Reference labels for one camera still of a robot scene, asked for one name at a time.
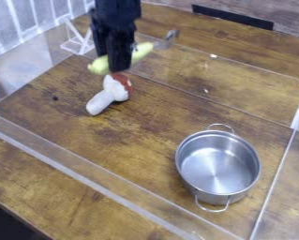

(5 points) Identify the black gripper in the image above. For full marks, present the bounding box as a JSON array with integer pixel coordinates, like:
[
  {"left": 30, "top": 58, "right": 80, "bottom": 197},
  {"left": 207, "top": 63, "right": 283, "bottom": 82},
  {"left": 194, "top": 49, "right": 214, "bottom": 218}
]
[{"left": 90, "top": 0, "right": 142, "bottom": 72}]

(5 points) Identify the green handled metal spoon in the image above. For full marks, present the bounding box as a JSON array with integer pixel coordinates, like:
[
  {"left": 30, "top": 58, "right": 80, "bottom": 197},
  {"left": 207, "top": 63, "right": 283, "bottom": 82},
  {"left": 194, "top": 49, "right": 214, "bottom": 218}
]
[{"left": 88, "top": 29, "right": 179, "bottom": 75}]

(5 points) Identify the white and red toy mushroom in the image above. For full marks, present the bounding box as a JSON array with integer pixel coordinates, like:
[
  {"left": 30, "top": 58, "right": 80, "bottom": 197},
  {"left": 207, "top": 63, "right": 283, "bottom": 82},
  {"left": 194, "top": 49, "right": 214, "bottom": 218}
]
[{"left": 87, "top": 73, "right": 132, "bottom": 115}]

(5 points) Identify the black strip on table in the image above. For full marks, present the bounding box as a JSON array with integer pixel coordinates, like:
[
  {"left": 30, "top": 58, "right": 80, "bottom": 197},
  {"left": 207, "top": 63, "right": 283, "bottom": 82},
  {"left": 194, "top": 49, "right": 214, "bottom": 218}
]
[{"left": 191, "top": 4, "right": 274, "bottom": 30}]

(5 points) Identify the stainless steel pot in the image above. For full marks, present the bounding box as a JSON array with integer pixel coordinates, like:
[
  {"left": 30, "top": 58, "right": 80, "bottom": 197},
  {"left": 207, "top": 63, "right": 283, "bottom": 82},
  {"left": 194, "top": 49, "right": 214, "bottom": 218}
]
[{"left": 175, "top": 123, "right": 262, "bottom": 213}]

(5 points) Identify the clear acrylic front barrier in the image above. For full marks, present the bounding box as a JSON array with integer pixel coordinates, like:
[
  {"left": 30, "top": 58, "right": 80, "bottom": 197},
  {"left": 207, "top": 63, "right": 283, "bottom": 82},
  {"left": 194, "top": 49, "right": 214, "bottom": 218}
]
[{"left": 0, "top": 116, "right": 243, "bottom": 240}]

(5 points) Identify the clear acrylic triangle bracket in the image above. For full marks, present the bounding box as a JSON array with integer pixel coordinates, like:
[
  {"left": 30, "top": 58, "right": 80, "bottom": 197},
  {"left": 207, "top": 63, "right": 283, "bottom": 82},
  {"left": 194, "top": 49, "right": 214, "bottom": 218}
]
[{"left": 60, "top": 21, "right": 94, "bottom": 55}]

